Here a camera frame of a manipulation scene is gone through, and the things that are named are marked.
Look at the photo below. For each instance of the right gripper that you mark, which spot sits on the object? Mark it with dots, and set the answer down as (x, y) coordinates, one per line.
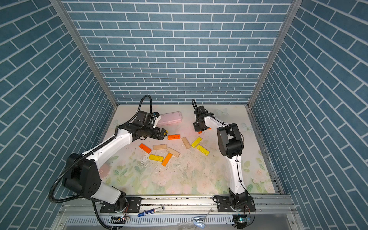
(196, 128)

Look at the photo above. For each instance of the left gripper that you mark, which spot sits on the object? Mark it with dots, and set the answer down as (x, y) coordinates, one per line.
(162, 136)

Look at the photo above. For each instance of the yellow block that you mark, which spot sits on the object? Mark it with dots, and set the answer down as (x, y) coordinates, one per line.
(156, 158)
(203, 150)
(196, 142)

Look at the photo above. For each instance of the natural wood block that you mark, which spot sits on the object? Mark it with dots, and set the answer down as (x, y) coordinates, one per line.
(173, 152)
(160, 147)
(186, 143)

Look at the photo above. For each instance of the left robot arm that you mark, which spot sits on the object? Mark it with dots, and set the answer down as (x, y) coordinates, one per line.
(82, 175)

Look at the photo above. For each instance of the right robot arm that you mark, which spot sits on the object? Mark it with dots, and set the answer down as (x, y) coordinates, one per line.
(230, 144)

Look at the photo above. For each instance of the pink pencil case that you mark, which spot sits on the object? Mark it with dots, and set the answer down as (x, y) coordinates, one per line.
(170, 118)

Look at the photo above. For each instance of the pink pen cup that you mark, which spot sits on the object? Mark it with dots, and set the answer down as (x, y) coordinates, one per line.
(104, 171)

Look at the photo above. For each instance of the blue screwdriver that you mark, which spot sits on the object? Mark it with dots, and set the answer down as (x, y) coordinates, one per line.
(151, 211)

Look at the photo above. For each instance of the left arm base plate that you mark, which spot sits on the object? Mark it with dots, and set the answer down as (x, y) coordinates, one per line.
(123, 205)

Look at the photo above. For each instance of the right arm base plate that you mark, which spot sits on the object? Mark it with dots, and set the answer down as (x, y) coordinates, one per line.
(224, 204)

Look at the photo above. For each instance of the aluminium rail frame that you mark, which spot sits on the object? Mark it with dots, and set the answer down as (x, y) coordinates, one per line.
(272, 211)

